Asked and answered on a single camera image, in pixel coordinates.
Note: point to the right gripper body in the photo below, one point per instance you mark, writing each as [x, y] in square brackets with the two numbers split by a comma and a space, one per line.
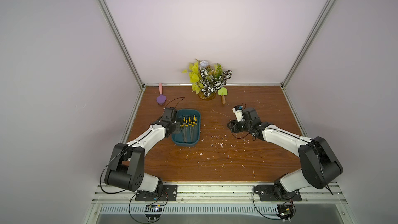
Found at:
[233, 124]

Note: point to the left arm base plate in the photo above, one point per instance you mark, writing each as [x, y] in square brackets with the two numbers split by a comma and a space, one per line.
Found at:
[166, 192]

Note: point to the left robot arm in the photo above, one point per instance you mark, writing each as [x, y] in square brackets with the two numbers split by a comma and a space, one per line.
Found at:
[126, 168]

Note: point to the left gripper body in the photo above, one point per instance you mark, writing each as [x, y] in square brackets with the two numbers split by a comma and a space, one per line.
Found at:
[175, 126]

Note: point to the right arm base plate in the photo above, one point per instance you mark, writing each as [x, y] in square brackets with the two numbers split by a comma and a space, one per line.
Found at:
[271, 193]

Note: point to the potted plant in glass vase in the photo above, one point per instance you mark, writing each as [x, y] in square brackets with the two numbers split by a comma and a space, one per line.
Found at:
[206, 79]

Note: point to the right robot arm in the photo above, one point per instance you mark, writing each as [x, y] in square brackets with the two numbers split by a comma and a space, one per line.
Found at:
[319, 164]

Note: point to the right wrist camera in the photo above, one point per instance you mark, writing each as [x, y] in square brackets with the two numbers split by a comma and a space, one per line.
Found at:
[238, 111]

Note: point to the controller board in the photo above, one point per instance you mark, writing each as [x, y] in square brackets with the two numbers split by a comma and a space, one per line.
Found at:
[153, 212]
[285, 211]

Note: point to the teal plastic storage box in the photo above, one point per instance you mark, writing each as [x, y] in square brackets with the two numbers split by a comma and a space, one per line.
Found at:
[189, 129]

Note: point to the left controller board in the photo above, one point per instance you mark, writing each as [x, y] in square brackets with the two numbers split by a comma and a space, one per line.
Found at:
[153, 212]

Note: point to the right controller board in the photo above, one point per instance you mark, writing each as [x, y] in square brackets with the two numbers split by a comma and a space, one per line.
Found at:
[285, 211]

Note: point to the green spatula wooden handle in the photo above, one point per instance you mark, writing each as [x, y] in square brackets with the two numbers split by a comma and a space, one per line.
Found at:
[223, 92]

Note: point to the purple heart-shaped spatula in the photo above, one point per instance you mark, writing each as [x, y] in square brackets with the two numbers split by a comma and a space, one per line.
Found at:
[161, 99]

